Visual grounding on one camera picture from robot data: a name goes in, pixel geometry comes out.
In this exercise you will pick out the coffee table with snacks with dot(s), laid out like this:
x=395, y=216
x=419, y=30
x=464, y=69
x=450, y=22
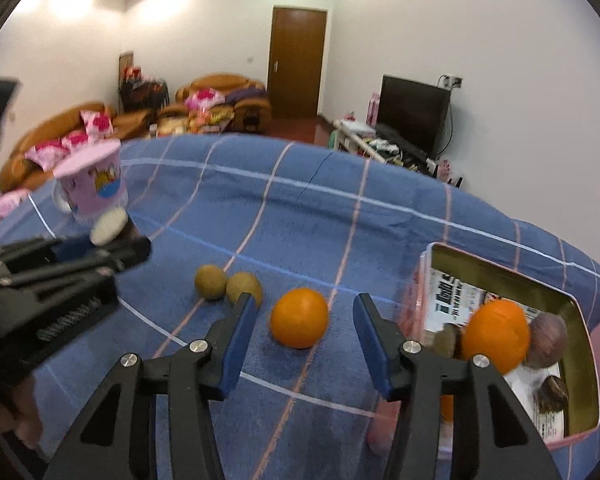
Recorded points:
x=177, y=119

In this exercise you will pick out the white tv stand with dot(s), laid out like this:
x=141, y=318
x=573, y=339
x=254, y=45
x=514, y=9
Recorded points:
x=360, y=139

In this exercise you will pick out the brown longan fruit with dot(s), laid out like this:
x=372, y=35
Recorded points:
x=210, y=282
x=244, y=283

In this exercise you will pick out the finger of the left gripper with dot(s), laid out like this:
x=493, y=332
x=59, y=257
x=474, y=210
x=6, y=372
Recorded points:
x=37, y=252
x=116, y=257

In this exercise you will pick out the blue plaid tablecloth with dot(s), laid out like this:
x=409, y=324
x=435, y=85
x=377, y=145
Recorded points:
x=295, y=216

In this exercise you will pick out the large purple mangosteen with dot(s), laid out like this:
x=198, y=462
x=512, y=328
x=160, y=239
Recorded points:
x=548, y=341

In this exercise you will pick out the black cluttered shelf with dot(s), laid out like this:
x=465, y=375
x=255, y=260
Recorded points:
x=140, y=92

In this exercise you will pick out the brown wooden door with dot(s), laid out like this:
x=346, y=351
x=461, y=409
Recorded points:
x=296, y=61

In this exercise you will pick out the right brown longan fruit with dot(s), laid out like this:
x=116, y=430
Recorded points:
x=244, y=283

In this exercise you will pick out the pink cartoon cup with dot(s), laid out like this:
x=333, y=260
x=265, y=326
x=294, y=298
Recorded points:
x=91, y=180

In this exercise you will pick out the pink metal tin tray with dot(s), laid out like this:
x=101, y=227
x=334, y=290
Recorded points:
x=577, y=364

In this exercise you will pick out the black television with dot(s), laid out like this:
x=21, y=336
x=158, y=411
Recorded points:
x=413, y=112

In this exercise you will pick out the brown leather sofa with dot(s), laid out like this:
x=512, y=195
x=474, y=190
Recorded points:
x=31, y=162

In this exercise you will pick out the newspaper tray lining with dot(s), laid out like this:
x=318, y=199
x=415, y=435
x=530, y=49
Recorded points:
x=460, y=317

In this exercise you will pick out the left brown longan fruit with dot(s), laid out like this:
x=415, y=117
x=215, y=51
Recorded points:
x=210, y=282

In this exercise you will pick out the dark halved mangosteen shell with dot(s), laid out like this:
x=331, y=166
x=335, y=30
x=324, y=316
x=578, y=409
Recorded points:
x=552, y=396

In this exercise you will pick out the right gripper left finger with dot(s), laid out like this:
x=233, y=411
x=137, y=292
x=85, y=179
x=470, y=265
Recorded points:
x=114, y=436

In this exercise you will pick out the brown leather armchair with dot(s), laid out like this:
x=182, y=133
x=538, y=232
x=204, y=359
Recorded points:
x=245, y=97

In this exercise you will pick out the small dark mangosteen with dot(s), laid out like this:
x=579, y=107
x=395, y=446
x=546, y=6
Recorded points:
x=448, y=342

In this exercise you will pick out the orange fruit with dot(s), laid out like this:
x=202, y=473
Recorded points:
x=500, y=331
x=300, y=318

